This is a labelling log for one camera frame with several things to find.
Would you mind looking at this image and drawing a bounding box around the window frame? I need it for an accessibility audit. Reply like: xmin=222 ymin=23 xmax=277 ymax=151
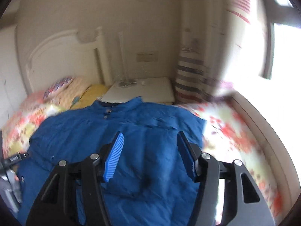
xmin=263 ymin=0 xmax=300 ymax=82

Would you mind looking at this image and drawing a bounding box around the colourful patterned cushion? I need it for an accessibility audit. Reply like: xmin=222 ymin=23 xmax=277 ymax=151
xmin=43 ymin=76 xmax=74 ymax=100

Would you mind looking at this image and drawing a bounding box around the floral quilt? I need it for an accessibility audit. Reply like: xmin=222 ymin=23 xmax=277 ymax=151
xmin=1 ymin=94 xmax=284 ymax=219

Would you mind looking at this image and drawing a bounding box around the white bedside table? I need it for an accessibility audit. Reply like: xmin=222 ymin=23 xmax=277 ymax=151
xmin=100 ymin=78 xmax=175 ymax=105

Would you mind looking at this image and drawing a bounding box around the striped patterned curtain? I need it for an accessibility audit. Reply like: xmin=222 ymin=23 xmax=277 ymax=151
xmin=174 ymin=0 xmax=260 ymax=103

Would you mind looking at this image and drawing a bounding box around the blue padded jacket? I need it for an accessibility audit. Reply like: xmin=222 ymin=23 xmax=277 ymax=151
xmin=17 ymin=97 xmax=206 ymax=225

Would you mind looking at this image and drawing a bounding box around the white bed headboard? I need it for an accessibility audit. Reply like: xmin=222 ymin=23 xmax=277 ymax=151
xmin=26 ymin=27 xmax=114 ymax=92

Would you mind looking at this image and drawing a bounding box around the yellow pillow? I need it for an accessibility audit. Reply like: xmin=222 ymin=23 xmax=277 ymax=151
xmin=70 ymin=84 xmax=109 ymax=110

